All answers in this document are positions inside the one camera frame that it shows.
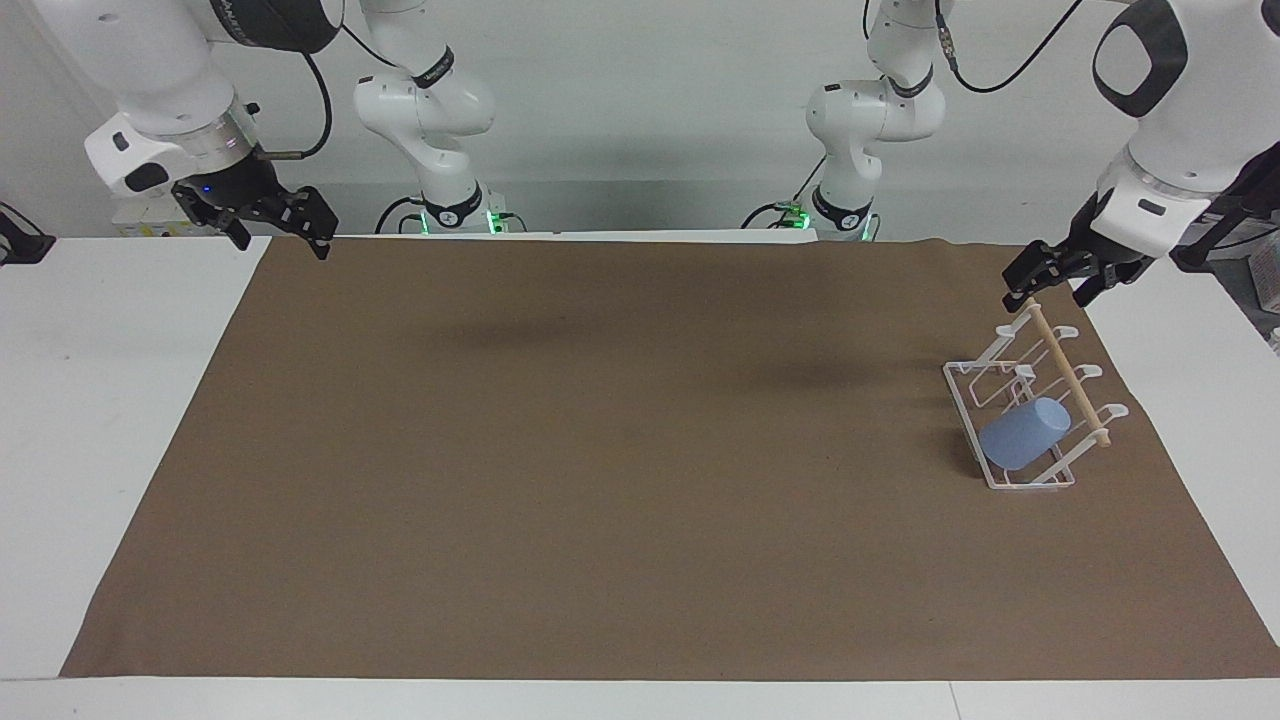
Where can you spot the blue cup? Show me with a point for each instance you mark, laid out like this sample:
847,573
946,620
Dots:
1022,435

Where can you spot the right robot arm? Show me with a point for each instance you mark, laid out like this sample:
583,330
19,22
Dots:
150,70

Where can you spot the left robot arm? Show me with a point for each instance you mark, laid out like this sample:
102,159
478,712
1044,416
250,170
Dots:
1200,110

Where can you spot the black stand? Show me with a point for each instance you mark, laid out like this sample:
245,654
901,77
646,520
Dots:
20,240

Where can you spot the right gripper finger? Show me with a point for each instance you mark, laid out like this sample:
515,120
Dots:
228,225
310,215

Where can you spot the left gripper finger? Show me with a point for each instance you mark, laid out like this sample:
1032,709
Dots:
1040,265
1100,280

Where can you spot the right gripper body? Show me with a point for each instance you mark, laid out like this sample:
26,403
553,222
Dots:
235,185

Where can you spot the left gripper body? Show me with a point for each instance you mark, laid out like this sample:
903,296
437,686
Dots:
1083,235

